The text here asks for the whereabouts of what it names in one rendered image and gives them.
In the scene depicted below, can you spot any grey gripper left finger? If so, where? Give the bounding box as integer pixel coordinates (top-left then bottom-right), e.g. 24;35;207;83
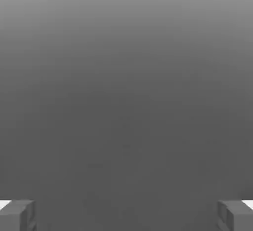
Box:
0;199;38;231

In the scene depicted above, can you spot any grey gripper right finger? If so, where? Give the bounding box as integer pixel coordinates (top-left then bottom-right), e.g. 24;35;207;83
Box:
216;199;253;231

